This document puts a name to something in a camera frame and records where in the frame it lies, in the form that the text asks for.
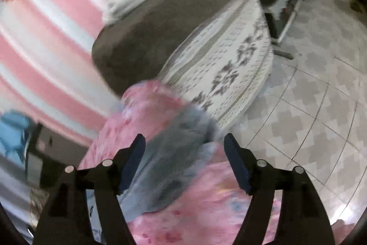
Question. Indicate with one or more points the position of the denim jacket with green print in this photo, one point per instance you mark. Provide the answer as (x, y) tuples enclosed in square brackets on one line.
[(172, 159)]

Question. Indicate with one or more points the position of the pink floral bed sheet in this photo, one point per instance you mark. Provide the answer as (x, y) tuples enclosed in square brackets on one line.
[(200, 213)]

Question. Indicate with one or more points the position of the blue cloth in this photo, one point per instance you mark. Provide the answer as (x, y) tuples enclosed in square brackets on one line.
[(14, 133)]

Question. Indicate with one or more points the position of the white patterned mattress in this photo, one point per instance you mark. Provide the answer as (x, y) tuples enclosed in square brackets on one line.
[(226, 61)]

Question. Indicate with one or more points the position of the grey cabinet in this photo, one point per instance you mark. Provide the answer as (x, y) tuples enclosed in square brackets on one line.
[(54, 156)]

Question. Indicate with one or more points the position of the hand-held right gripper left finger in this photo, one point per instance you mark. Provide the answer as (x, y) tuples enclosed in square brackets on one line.
[(134, 159)]

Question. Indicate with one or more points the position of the brown blanket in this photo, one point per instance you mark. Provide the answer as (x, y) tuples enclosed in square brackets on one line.
[(160, 18)]

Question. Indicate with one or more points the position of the metal frame rack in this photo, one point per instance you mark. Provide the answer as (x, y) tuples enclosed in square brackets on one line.
[(282, 21)]

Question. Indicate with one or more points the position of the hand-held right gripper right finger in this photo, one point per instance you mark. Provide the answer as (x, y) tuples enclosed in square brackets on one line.
[(239, 166)]

